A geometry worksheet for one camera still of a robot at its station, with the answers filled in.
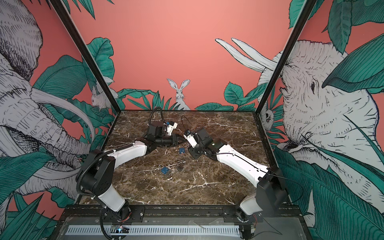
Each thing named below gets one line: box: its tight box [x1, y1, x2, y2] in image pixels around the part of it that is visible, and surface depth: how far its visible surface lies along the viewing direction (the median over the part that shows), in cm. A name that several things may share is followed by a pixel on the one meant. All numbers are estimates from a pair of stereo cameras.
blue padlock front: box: [161, 166, 170, 175], surface depth 90 cm
